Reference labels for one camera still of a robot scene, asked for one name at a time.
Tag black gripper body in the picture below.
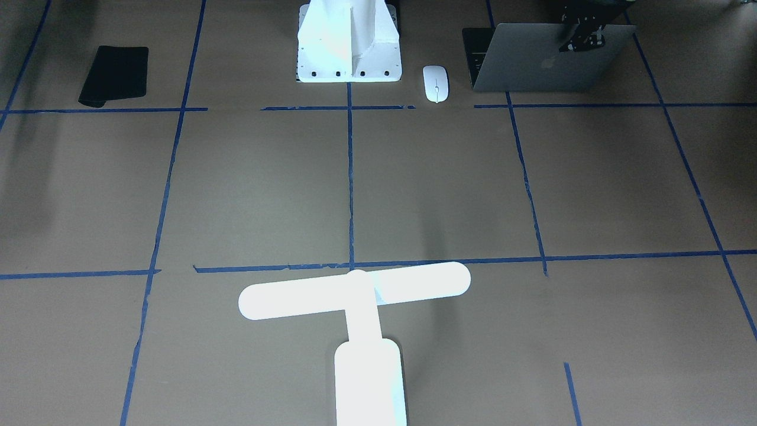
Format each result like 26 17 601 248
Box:
559 1 633 52

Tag grey laptop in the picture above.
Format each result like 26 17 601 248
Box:
462 22 636 92

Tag white computer mouse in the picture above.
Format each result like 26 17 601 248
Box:
422 65 449 104

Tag black mouse pad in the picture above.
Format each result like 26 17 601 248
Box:
78 45 150 108

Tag white desk lamp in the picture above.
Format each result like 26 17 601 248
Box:
238 262 471 425

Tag white camera mast with base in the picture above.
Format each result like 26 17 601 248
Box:
296 1 403 83

